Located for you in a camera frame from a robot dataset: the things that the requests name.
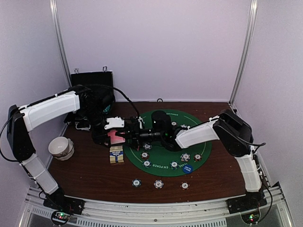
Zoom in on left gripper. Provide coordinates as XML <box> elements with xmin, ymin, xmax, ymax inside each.
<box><xmin>82</xmin><ymin>105</ymin><xmax>112</xmax><ymax>148</ymax></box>

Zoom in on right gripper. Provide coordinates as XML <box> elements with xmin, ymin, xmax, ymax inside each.
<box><xmin>116</xmin><ymin>122</ymin><xmax>164</xmax><ymax>149</ymax></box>

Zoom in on red-backed card deck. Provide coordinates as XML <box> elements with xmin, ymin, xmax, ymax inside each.
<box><xmin>107</xmin><ymin>130</ymin><xmax>125</xmax><ymax>145</ymax></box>

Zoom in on green chip mat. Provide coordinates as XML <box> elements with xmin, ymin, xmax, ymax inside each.
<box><xmin>169</xmin><ymin>161</ymin><xmax>178</xmax><ymax>170</ymax></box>
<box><xmin>143</xmin><ymin>160</ymin><xmax>152</xmax><ymax>168</ymax></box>

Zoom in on green chip stack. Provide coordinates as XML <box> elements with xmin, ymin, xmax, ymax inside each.
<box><xmin>132</xmin><ymin>179</ymin><xmax>142</xmax><ymax>187</ymax></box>

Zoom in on blue white chip stack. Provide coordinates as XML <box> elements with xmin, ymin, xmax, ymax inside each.
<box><xmin>153</xmin><ymin>180</ymin><xmax>164</xmax><ymax>189</ymax></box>

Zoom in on blue small blind button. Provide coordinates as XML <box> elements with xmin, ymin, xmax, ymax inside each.
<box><xmin>182</xmin><ymin>164</ymin><xmax>194</xmax><ymax>174</ymax></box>

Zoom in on red black chip stack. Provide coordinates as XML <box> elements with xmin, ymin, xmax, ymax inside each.
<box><xmin>180</xmin><ymin>182</ymin><xmax>190</xmax><ymax>190</ymax></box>

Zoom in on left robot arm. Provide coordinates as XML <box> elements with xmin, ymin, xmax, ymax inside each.
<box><xmin>2</xmin><ymin>85</ymin><xmax>144</xmax><ymax>210</ymax></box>

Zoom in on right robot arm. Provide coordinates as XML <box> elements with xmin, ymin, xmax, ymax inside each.
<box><xmin>125</xmin><ymin>109</ymin><xmax>265</xmax><ymax>209</ymax></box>

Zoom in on gold card box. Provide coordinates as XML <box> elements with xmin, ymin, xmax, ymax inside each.
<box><xmin>109</xmin><ymin>145</ymin><xmax>124</xmax><ymax>164</ymax></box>

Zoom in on teal chips in case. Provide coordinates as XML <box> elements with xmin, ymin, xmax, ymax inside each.
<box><xmin>103</xmin><ymin>105</ymin><xmax>112</xmax><ymax>114</ymax></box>

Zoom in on scalloped white bowl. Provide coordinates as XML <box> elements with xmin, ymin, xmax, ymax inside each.
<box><xmin>53</xmin><ymin>138</ymin><xmax>74</xmax><ymax>161</ymax></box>

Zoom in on round green poker mat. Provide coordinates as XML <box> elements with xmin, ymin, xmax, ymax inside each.
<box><xmin>122</xmin><ymin>109</ymin><xmax>213</xmax><ymax>177</ymax></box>

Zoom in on white ceramic bowl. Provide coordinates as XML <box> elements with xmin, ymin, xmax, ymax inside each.
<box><xmin>48</xmin><ymin>137</ymin><xmax>69</xmax><ymax>155</ymax></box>

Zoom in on black poker case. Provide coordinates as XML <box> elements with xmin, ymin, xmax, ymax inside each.
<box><xmin>71</xmin><ymin>71</ymin><xmax>116</xmax><ymax>115</ymax></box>

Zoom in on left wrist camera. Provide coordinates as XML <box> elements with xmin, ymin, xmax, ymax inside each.
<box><xmin>104</xmin><ymin>117</ymin><xmax>125</xmax><ymax>130</ymax></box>

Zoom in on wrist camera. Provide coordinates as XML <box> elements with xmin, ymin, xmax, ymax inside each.
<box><xmin>104</xmin><ymin>117</ymin><xmax>125</xmax><ymax>130</ymax></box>
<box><xmin>151</xmin><ymin>110</ymin><xmax>172</xmax><ymax>132</ymax></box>

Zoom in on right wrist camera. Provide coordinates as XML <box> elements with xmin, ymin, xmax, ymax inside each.
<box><xmin>151</xmin><ymin>110</ymin><xmax>172</xmax><ymax>132</ymax></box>

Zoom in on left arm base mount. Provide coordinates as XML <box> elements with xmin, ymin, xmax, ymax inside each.
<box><xmin>43</xmin><ymin>196</ymin><xmax>85</xmax><ymax>215</ymax></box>

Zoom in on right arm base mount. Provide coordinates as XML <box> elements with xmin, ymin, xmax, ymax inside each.
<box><xmin>226</xmin><ymin>196</ymin><xmax>267</xmax><ymax>214</ymax></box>

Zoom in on aluminium front rail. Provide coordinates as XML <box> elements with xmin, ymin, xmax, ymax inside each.
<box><xmin>17</xmin><ymin>186</ymin><xmax>295</xmax><ymax>227</ymax></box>

